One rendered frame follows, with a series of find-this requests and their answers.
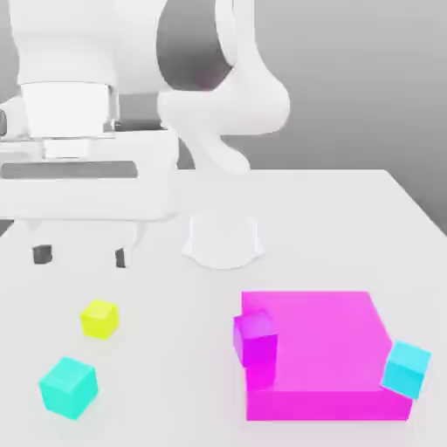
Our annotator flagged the small yellow cube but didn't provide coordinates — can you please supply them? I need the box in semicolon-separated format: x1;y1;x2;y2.
79;299;120;341

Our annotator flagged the small purple cube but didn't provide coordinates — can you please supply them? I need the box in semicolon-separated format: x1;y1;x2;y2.
232;308;280;370

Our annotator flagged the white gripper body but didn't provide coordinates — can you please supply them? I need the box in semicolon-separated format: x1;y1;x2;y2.
0;130;180;223

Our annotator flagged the small light blue cube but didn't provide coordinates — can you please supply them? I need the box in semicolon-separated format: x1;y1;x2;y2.
381;340;433;402

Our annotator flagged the small turquoise cube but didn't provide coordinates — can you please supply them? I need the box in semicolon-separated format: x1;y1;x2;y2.
38;355;100;422

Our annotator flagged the large magenta box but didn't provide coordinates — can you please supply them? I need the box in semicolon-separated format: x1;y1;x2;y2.
240;290;416;423

